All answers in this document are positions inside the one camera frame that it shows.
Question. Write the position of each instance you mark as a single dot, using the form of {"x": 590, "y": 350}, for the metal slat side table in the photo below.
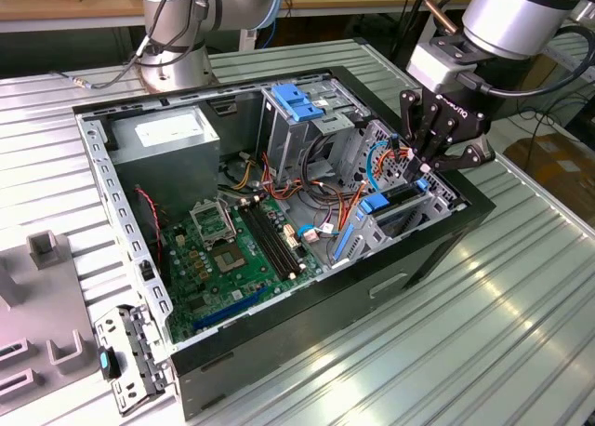
{"x": 589, "y": 68}

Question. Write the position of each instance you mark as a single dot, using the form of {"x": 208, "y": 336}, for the green motherboard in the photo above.
{"x": 253, "y": 282}

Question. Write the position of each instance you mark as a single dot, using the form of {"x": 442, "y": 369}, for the silver drive cage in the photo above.
{"x": 283, "y": 137}

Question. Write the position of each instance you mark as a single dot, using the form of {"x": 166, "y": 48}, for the blue plastic cage latch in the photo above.
{"x": 293, "y": 100}

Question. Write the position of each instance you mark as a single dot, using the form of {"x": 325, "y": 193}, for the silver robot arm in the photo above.
{"x": 511, "y": 17}

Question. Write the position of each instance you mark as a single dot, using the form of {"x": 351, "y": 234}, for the black open PC case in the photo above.
{"x": 325, "y": 314}

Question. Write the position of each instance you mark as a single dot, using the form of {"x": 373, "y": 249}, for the silver card retention bracket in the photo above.
{"x": 104, "y": 326}

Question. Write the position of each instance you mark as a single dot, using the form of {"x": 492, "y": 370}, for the CPU socket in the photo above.
{"x": 229, "y": 258}

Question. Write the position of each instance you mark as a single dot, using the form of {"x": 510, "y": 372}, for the blue expansion slot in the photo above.
{"x": 230, "y": 309}

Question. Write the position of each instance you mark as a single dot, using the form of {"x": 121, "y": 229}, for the hard disk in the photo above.
{"x": 374, "y": 203}

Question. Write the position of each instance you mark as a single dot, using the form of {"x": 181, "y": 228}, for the grey parts rack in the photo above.
{"x": 42, "y": 305}

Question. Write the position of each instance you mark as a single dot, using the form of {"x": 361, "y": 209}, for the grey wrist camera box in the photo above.
{"x": 432, "y": 68}

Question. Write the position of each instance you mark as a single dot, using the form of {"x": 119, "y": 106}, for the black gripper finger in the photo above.
{"x": 410, "y": 119}
{"x": 465, "y": 158}

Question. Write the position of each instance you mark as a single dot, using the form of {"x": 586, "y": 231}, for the flat cardboard box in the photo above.
{"x": 558, "y": 175}

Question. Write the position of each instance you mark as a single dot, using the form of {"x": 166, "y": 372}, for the black RAM slot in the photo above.
{"x": 270, "y": 239}
{"x": 276, "y": 235}
{"x": 264, "y": 242}
{"x": 281, "y": 233}

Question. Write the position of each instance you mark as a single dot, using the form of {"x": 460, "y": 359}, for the grey power supply unit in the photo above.
{"x": 162, "y": 175}

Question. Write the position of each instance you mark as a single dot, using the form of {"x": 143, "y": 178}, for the silver disk bay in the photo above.
{"x": 372, "y": 240}

